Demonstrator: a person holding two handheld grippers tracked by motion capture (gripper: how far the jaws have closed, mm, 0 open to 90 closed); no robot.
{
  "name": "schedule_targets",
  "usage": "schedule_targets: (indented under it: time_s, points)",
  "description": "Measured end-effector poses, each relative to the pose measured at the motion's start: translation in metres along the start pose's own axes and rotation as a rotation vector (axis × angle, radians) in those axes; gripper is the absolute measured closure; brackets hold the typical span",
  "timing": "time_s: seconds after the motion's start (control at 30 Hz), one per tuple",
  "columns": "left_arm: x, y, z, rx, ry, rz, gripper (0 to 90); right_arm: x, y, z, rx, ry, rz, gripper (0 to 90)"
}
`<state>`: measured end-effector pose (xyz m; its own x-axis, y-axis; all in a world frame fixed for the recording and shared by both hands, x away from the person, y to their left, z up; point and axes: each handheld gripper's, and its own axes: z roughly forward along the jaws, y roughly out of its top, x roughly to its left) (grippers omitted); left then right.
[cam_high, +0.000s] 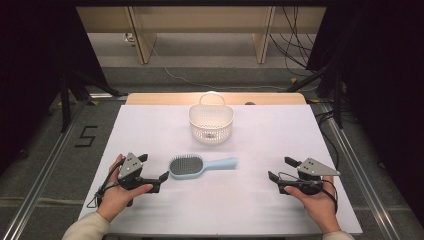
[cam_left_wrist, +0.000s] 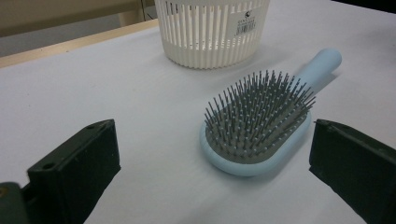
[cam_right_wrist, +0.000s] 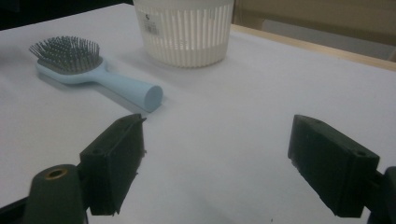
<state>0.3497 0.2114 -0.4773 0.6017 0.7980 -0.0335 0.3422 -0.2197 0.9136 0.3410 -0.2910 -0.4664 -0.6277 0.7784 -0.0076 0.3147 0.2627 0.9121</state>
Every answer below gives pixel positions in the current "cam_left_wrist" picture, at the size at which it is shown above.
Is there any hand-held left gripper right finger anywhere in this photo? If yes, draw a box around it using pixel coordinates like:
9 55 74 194
308 119 396 224

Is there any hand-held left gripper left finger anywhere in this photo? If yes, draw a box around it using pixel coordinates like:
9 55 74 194
21 119 121 224

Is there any light blue hairbrush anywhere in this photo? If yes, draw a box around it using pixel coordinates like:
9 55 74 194
199 47 343 177

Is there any white slotted plastic basket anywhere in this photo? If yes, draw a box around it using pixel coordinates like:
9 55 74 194
153 0 271 70

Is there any white table cover sheet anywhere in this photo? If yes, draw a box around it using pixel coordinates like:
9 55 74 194
0 0 396 224

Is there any light wooden table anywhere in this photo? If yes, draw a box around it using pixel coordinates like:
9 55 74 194
0 18 161 69

